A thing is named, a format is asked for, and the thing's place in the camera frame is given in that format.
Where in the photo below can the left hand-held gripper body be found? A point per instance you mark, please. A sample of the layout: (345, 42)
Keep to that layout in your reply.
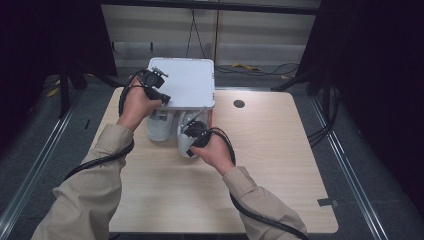
(152, 79)

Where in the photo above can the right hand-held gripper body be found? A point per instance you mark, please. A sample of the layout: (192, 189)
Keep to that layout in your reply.
(197, 131)

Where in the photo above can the white sneaker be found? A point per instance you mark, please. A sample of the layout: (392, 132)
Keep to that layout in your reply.
(159, 128)
(183, 143)

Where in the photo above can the person's left hand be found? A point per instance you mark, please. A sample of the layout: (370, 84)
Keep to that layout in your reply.
(136, 106)

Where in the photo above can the person's right hand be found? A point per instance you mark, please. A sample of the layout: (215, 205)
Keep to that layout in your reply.
(216, 153)

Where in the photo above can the yellow floor tape scrap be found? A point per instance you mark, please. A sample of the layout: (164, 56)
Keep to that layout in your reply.
(246, 67)

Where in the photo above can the black curtain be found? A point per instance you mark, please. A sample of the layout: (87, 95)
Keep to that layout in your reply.
(46, 43)
(376, 83)

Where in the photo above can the grey tape piece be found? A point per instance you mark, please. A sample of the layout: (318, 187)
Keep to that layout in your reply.
(327, 202)

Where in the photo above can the metal floor rail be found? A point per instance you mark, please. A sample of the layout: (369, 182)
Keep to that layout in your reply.
(350, 173)
(30, 186)

